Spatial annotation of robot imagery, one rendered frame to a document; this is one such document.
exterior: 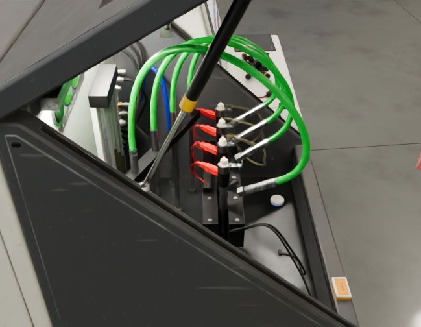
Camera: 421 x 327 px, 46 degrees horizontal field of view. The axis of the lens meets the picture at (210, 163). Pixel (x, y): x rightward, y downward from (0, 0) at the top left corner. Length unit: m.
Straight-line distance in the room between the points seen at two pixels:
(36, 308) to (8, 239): 0.17
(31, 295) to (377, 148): 2.63
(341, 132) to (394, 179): 0.52
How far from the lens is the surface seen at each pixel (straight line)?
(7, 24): 0.86
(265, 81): 0.88
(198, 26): 1.34
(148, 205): 0.74
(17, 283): 0.91
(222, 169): 1.11
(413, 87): 4.04
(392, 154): 3.23
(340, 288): 1.10
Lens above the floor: 1.80
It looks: 37 degrees down
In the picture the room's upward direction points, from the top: straight up
